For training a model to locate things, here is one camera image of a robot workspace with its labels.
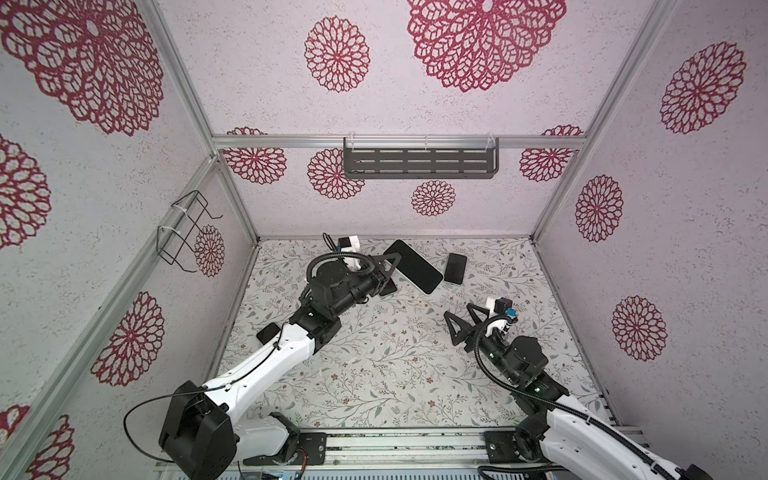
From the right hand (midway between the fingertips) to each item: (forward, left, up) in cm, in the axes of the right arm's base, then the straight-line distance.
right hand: (458, 307), depth 73 cm
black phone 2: (+4, +10, +9) cm, 14 cm away
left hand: (+6, +15, +11) cm, 19 cm away
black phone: (+20, +18, -20) cm, 34 cm away
